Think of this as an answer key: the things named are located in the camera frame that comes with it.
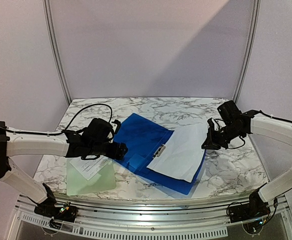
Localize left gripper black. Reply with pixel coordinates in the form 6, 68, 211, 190
88, 140, 128, 160

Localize blue file folder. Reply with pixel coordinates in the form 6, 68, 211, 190
114, 113, 206, 195

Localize metal folder clip mechanism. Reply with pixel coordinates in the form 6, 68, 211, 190
153, 144, 166, 158

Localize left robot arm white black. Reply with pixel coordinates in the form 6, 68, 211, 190
0, 118, 128, 217

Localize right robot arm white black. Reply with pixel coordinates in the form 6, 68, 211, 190
201, 100, 292, 218

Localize printed white paper sheet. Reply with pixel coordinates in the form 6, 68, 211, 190
70, 157, 109, 181

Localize green translucent clipboard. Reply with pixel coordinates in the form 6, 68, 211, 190
66, 160, 116, 196

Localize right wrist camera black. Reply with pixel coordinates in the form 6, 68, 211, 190
207, 118, 221, 133

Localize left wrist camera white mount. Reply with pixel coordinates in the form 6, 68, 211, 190
111, 119, 122, 138

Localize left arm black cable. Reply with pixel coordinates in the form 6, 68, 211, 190
0, 103, 114, 137

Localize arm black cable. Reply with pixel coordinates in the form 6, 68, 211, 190
228, 109, 292, 151
0, 103, 114, 137

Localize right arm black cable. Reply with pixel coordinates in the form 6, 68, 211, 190
228, 109, 292, 151

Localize aluminium front rail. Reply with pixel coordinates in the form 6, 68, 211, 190
8, 194, 292, 240

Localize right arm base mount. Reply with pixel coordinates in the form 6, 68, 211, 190
226, 187, 278, 236

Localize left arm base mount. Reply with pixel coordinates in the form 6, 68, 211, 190
34, 183, 78, 230

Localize right aluminium corner post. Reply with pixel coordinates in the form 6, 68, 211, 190
232, 0, 261, 103

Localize aluminium corner post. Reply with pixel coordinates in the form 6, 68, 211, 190
43, 0, 72, 105
232, 0, 261, 103

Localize left aluminium corner post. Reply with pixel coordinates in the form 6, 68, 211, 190
43, 0, 72, 105

